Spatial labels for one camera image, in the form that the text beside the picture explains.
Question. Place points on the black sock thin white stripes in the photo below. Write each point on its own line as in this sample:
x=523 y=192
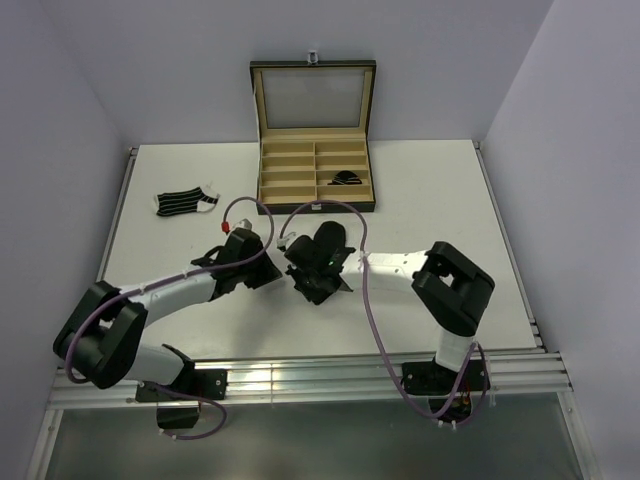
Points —
x=345 y=178

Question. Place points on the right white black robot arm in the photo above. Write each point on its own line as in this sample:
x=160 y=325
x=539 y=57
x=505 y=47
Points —
x=453 y=289

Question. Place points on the black compartment box beige lining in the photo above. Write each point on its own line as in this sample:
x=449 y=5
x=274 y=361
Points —
x=313 y=121

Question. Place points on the aluminium rail frame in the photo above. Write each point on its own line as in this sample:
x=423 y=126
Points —
x=278 y=348

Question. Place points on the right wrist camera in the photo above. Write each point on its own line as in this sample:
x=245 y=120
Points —
x=286 y=241

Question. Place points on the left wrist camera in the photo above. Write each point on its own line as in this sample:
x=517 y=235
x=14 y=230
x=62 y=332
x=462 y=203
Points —
x=240 y=227

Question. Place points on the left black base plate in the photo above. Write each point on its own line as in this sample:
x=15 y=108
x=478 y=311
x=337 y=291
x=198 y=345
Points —
x=196 y=385

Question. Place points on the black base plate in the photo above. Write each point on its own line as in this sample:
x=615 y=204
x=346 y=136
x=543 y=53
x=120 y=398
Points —
x=426 y=378
x=196 y=385

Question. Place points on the plain black sock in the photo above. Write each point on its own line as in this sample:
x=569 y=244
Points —
x=330 y=237

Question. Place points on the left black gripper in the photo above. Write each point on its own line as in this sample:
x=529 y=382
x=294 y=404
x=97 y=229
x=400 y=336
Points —
x=268 y=272

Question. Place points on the striped sock with white toe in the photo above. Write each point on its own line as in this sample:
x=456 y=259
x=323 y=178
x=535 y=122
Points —
x=201 y=199

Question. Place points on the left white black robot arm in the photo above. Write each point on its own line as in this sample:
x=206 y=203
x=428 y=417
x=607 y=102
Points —
x=102 y=339

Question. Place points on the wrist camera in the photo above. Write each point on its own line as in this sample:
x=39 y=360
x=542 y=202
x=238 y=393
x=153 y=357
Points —
x=286 y=241
x=240 y=227

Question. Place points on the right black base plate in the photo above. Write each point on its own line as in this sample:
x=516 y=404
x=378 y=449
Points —
x=426 y=378

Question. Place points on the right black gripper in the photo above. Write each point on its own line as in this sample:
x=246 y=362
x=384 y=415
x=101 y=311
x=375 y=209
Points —
x=311 y=293

